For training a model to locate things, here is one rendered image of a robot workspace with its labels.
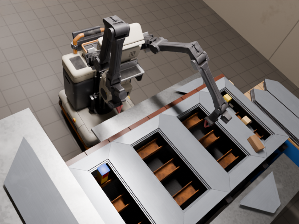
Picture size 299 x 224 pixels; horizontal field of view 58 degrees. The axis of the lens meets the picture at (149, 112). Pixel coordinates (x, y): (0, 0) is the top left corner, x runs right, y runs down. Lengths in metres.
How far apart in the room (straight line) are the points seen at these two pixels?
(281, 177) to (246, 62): 2.29
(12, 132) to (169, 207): 1.02
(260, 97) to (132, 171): 1.35
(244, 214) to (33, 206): 1.34
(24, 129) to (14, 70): 1.81
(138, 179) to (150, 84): 1.80
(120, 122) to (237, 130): 0.92
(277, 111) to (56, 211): 1.90
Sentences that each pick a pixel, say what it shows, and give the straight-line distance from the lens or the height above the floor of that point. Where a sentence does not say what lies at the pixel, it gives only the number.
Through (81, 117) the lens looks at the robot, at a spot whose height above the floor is 0.28.
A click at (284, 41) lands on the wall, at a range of 4.33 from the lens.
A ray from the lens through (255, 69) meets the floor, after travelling 4.25.
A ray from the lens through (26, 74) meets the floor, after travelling 3.40.
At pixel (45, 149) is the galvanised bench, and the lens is 1.63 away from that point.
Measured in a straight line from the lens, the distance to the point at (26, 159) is 1.59.
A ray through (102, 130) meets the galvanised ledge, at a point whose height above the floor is 0.68.
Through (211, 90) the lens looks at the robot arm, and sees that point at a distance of 1.78.
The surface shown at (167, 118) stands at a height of 0.84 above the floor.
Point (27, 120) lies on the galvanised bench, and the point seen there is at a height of 1.05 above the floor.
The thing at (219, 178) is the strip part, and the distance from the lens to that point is 1.96.
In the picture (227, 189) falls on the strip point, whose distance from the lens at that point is 1.96.
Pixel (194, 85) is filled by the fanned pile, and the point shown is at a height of 0.72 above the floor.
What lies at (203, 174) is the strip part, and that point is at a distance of 1.93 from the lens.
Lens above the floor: 2.49
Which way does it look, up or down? 53 degrees down
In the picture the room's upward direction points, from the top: 19 degrees clockwise
